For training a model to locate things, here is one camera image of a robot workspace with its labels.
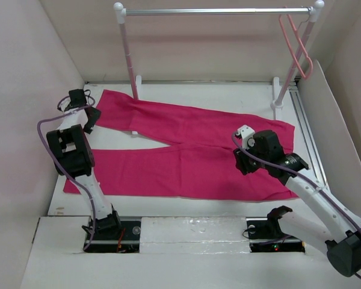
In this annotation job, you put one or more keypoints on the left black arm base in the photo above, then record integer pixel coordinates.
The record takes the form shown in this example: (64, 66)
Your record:
(126, 240)

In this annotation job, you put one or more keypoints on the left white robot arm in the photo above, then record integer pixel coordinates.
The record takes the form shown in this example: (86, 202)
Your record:
(75, 160)

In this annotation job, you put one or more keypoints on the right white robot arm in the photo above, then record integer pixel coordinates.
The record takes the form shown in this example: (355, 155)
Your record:
(339, 235)

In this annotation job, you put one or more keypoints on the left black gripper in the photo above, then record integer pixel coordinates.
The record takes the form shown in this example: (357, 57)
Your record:
(95, 115)

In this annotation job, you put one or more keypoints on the pink trousers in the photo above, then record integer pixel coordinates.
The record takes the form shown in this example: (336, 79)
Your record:
(196, 160)

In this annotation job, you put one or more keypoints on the pink plastic hanger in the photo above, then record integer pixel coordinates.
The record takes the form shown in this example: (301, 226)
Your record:
(301, 48)

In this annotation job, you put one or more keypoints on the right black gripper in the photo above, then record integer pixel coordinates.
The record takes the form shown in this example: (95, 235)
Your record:
(242, 164)

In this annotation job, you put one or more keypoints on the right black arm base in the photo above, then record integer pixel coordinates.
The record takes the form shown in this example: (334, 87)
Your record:
(266, 236)

